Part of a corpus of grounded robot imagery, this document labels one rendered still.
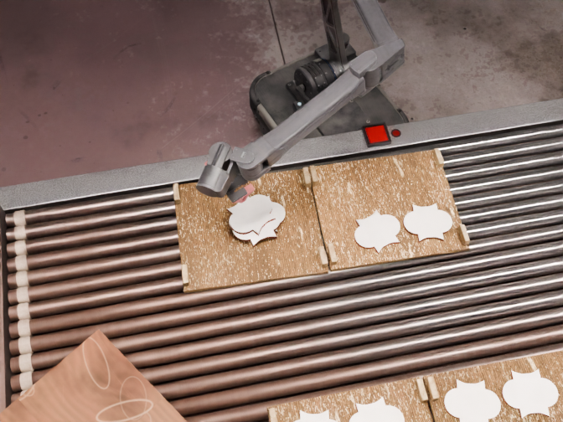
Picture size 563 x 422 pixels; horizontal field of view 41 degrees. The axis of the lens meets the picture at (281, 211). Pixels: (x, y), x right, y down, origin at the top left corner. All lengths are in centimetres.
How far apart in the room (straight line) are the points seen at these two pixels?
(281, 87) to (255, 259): 138
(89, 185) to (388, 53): 100
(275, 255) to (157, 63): 186
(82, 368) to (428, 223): 104
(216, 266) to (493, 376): 80
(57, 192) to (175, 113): 136
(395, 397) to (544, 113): 109
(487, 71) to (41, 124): 216
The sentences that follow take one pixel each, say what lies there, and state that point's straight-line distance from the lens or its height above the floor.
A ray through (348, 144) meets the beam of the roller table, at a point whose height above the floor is 91.
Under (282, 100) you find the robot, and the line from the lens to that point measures 334.
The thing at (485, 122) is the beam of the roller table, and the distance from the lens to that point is 253.
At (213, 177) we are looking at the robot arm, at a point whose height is 136.
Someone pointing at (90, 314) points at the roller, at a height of 92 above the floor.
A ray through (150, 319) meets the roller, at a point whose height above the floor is 92.
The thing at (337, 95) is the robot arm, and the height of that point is 142.
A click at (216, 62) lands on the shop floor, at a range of 379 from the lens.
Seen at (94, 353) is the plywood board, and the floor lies 104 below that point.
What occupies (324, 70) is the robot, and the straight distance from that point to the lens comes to 322.
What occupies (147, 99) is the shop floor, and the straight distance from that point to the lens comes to 368.
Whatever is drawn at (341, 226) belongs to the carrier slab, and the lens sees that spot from 221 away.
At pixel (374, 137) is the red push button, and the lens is 240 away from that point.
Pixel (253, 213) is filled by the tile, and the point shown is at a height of 98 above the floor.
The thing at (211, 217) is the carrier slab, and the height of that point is 94.
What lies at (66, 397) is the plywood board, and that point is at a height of 104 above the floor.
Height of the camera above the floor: 287
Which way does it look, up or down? 60 degrees down
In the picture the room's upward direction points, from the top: 2 degrees clockwise
